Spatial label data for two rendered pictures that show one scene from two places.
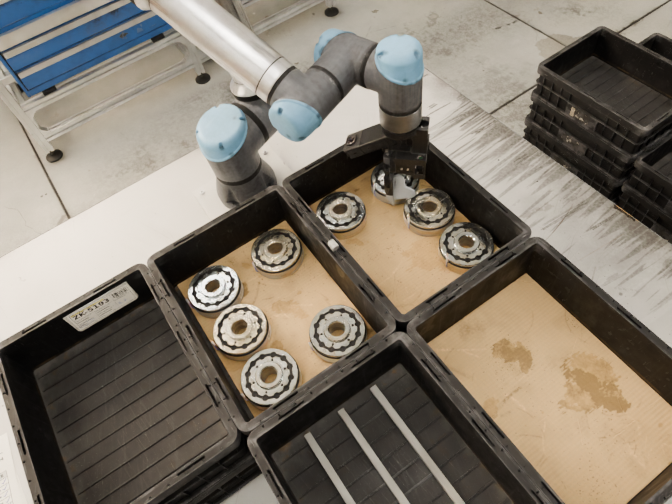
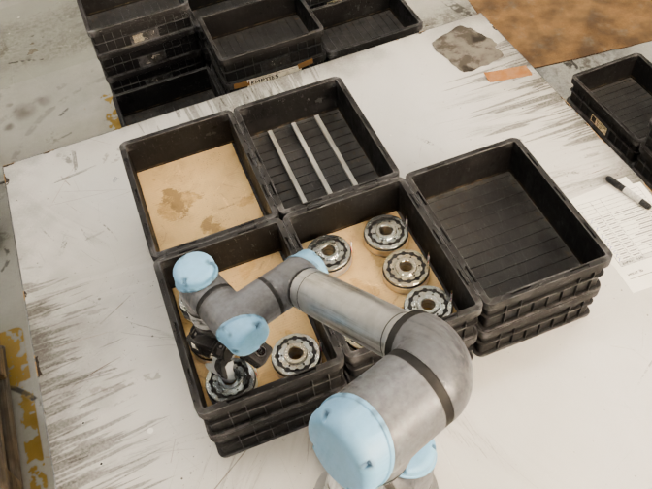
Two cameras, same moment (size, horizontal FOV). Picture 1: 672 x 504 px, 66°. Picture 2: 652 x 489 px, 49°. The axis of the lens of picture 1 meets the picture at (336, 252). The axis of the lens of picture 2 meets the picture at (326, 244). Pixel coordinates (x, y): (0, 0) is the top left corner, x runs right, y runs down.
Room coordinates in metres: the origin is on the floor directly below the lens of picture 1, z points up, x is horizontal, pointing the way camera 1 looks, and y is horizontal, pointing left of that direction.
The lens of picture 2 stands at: (1.38, 0.18, 2.16)
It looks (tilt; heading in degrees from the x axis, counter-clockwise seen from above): 52 degrees down; 189
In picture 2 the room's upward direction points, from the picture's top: 7 degrees counter-clockwise
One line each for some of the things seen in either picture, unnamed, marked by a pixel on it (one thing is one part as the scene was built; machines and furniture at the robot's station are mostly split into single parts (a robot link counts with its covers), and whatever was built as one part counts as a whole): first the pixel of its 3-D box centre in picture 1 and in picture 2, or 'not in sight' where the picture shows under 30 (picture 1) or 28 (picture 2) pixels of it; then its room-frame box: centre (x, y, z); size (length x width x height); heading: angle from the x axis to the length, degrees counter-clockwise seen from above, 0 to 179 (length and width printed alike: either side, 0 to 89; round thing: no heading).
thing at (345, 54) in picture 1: (344, 63); (242, 315); (0.75, -0.08, 1.15); 0.11 x 0.11 x 0.08; 43
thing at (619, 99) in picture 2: not in sight; (630, 118); (-0.67, 1.04, 0.26); 0.40 x 0.30 x 0.23; 25
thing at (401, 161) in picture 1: (404, 144); (213, 330); (0.69, -0.17, 0.99); 0.09 x 0.08 x 0.12; 69
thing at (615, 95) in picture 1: (599, 128); not in sight; (1.17, -0.96, 0.37); 0.40 x 0.30 x 0.45; 25
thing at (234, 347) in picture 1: (240, 328); (406, 268); (0.45, 0.20, 0.86); 0.10 x 0.10 x 0.01
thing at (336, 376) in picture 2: (399, 224); (247, 322); (0.60, -0.13, 0.87); 0.40 x 0.30 x 0.11; 24
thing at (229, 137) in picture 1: (229, 141); (400, 459); (0.90, 0.19, 0.90); 0.13 x 0.12 x 0.14; 133
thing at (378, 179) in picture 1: (394, 177); (230, 379); (0.73, -0.16, 0.86); 0.10 x 0.10 x 0.01
